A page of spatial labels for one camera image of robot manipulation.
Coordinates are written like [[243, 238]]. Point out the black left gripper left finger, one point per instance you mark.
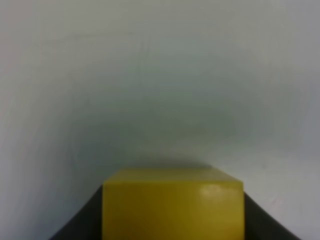
[[86, 224]]

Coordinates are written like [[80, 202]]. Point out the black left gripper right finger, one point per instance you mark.
[[259, 225]]

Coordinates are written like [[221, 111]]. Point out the yellow cube block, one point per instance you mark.
[[201, 203]]

